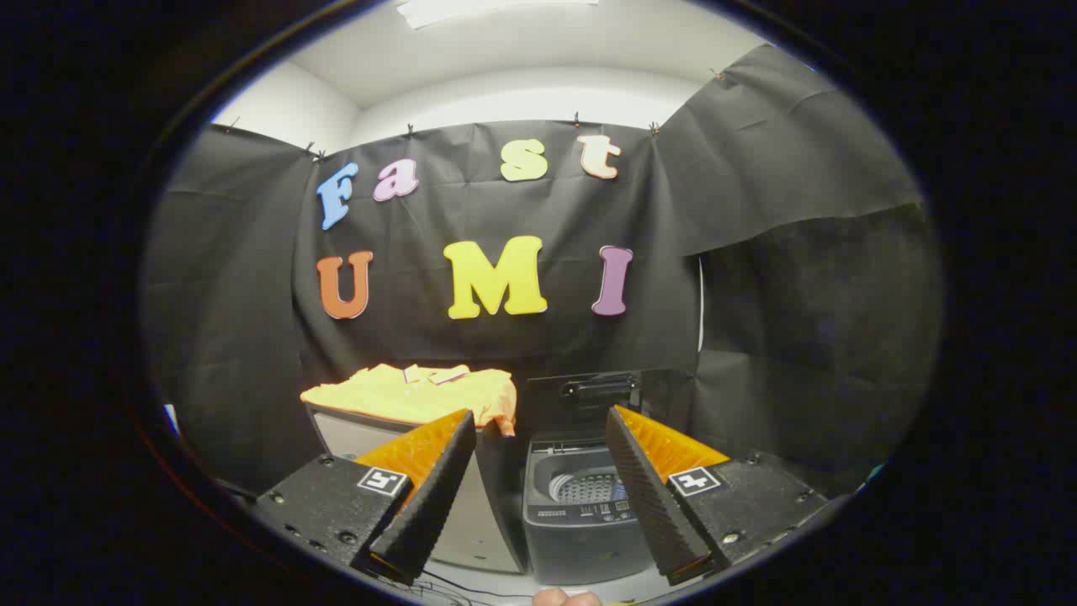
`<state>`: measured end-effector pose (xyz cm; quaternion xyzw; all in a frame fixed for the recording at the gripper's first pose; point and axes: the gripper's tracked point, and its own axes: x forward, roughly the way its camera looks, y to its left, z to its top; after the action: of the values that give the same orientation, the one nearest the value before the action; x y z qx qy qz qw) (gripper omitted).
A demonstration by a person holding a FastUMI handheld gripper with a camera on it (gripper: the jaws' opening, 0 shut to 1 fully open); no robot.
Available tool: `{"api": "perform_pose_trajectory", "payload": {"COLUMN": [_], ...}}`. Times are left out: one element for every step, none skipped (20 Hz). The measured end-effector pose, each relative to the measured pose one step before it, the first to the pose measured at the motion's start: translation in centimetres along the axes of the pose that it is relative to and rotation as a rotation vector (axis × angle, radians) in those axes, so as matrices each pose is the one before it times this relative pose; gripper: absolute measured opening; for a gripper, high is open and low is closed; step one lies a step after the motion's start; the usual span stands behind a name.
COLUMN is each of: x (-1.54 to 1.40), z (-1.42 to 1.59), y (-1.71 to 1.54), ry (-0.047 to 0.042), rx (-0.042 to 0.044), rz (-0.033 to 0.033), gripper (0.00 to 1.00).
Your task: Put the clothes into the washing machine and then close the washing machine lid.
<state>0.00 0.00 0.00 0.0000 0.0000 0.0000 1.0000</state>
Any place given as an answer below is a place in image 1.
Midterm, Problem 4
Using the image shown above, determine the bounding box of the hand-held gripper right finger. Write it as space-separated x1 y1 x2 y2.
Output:
606 405 830 586

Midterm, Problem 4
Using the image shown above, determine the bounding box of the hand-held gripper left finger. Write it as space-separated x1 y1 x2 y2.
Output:
252 410 478 586

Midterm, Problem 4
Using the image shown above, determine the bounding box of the grey washing machine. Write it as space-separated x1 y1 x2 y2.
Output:
522 433 659 586

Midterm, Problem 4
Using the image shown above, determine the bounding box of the yellow polo shirt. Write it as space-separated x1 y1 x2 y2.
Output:
300 364 517 437

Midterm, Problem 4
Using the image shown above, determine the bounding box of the dark washing machine lid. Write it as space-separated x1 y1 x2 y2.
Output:
526 370 666 440

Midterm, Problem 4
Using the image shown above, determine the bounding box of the grey cabinet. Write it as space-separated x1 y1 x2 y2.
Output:
307 406 527 575

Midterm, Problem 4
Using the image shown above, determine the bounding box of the black backdrop cloth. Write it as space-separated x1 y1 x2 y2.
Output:
143 44 943 497

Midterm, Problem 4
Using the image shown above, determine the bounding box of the ceiling light panel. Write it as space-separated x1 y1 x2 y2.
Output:
395 0 600 30

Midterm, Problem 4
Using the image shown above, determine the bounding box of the black cable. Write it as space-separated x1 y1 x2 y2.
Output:
416 571 539 605

